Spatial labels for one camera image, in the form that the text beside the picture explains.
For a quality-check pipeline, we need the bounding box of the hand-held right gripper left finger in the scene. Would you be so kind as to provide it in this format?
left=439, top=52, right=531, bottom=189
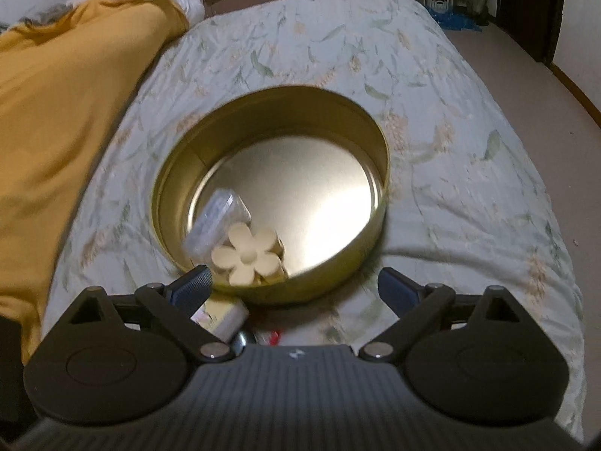
left=60, top=265, right=234, bottom=362

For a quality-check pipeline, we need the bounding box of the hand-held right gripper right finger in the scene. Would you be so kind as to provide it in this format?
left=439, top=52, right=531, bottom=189
left=359, top=268, right=536, bottom=362

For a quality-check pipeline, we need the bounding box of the cream flower hair clip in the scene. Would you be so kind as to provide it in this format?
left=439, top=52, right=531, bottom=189
left=210, top=224, right=287, bottom=287

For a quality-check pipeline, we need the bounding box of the pale peach small box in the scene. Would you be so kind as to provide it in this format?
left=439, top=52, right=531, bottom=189
left=190, top=294, right=249, bottom=339

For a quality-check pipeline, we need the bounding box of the yellow blanket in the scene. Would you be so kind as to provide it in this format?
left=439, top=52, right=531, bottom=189
left=0, top=0, right=191, bottom=353

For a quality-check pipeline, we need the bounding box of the dark grey rounded object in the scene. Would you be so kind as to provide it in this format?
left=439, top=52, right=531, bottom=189
left=232, top=331, right=257, bottom=353

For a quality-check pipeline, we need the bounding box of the blue plastic sheet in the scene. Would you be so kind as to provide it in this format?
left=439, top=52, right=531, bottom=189
left=425, top=7, right=489, bottom=33

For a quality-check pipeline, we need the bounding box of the dark door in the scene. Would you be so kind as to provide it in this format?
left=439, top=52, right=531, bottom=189
left=497, top=0, right=570, bottom=65

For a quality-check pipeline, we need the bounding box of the floral bed quilt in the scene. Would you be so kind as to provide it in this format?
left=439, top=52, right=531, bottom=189
left=42, top=0, right=587, bottom=437

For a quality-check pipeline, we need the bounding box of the round yellow patterned tin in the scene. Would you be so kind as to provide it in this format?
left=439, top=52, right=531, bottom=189
left=151, top=85, right=390, bottom=305

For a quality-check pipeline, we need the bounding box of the clear plastic packet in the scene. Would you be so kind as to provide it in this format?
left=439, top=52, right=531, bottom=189
left=183, top=190, right=252, bottom=264

